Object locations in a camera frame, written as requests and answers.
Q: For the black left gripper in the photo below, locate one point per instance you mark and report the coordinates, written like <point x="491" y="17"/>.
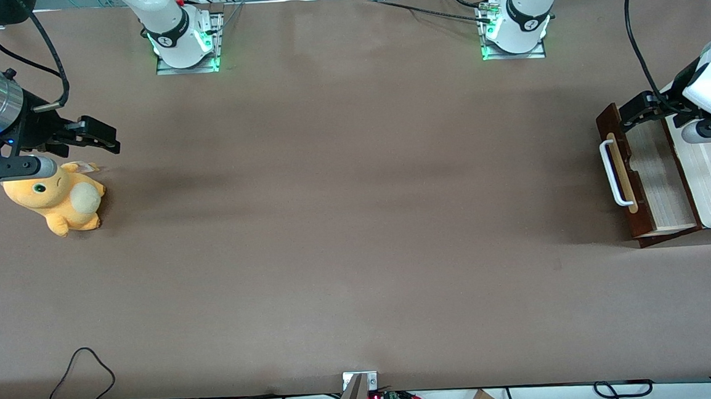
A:
<point x="674" y="88"/>

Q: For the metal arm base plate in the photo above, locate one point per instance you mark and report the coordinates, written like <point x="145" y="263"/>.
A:
<point x="205" y="60"/>
<point x="513" y="56"/>

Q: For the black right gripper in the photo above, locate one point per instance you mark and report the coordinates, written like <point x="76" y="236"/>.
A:
<point x="32" y="128"/>

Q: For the brown wooden drawer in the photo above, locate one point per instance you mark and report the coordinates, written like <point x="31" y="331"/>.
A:
<point x="662" y="168"/>

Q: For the orange plush toy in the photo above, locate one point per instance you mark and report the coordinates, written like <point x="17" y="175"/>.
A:
<point x="59" y="199"/>

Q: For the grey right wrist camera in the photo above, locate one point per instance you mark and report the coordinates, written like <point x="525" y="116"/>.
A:
<point x="2" y="168"/>

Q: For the metal table edge bracket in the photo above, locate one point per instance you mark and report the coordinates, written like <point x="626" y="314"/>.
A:
<point x="371" y="378"/>

